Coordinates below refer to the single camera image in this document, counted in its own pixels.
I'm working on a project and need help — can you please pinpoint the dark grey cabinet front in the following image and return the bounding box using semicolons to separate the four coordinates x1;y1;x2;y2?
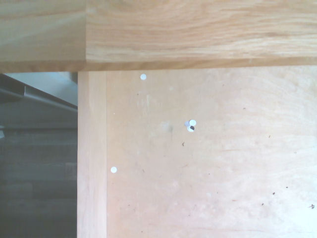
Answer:
0;72;78;238

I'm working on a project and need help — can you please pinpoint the light wooden drawer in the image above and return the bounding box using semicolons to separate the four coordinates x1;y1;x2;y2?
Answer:
77;64;317;238

